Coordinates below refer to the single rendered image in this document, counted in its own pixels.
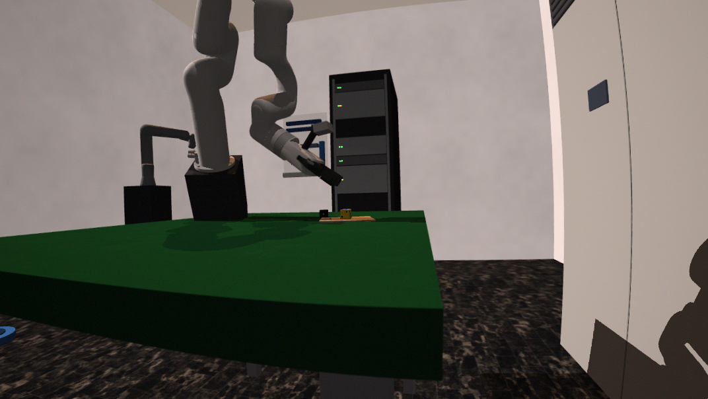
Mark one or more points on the orange mat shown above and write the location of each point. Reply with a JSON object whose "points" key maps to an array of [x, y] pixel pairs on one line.
{"points": [[338, 220]]}

